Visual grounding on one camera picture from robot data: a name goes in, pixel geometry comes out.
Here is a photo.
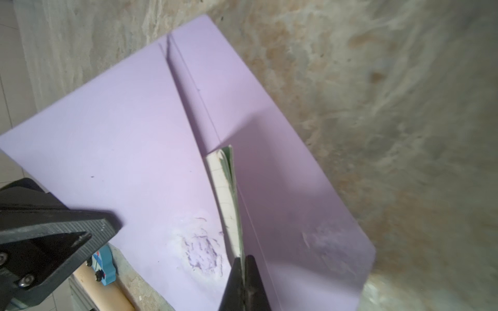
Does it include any beige wooden rolling pin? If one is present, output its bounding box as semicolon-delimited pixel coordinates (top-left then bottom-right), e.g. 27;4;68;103
73;264;135;311

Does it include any floral green card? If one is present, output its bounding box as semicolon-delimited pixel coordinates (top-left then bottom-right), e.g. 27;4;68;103
205;145;245;263

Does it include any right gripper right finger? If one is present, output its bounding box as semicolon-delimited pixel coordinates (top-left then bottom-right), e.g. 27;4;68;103
244;255;271;311

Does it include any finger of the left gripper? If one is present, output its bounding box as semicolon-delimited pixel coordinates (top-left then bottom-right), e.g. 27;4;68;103
1;178;122;307

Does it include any purple paper sheet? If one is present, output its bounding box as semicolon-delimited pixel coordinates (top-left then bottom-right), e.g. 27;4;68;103
1;16;376;310

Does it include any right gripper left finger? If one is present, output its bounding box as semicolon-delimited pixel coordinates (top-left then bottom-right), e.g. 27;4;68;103
218;257;244;311

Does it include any blue toy car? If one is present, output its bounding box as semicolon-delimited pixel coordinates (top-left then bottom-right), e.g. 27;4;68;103
86;244;117;286

